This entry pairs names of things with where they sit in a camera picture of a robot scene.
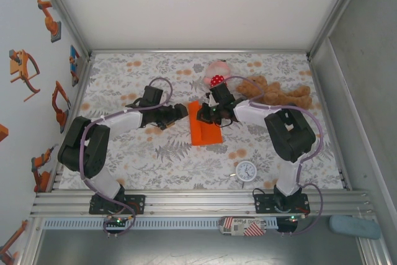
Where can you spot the orange cloth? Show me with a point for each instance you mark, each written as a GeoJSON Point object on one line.
{"type": "Point", "coordinates": [206, 134]}

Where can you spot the small orange block sticker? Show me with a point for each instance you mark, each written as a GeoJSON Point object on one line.
{"type": "Point", "coordinates": [3, 133]}

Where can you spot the red white striped label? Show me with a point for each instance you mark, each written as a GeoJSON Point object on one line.
{"type": "Point", "coordinates": [243, 226]}

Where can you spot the small circuit board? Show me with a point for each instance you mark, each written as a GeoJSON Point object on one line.
{"type": "Point", "coordinates": [296, 218]}
{"type": "Point", "coordinates": [117, 221]}

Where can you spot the pink plush doll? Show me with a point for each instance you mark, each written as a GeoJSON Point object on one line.
{"type": "Point", "coordinates": [217, 68]}

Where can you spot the aluminium extrusion frame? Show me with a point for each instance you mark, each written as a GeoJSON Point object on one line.
{"type": "Point", "coordinates": [198, 204]}

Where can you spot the blue and orange sticker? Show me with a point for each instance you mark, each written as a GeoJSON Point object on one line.
{"type": "Point", "coordinates": [74, 60]}

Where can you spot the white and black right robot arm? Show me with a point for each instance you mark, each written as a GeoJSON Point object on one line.
{"type": "Point", "coordinates": [291, 134]}

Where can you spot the orange gripper claw sticker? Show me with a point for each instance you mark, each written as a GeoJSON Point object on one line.
{"type": "Point", "coordinates": [18, 66]}

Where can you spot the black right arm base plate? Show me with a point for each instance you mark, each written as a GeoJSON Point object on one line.
{"type": "Point", "coordinates": [260, 204]}

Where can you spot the brown teddy bear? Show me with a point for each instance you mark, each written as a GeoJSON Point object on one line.
{"type": "Point", "coordinates": [276, 92]}

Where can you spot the small white clock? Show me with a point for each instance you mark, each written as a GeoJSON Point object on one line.
{"type": "Point", "coordinates": [246, 171]}

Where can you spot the floral patterned tablecloth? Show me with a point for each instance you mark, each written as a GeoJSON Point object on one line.
{"type": "Point", "coordinates": [139, 165]}

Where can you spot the blue sponge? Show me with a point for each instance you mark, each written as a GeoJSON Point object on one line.
{"type": "Point", "coordinates": [355, 227]}

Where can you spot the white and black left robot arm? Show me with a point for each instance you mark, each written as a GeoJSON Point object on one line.
{"type": "Point", "coordinates": [83, 150]}

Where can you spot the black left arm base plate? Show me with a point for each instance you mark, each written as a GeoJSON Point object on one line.
{"type": "Point", "coordinates": [139, 204]}

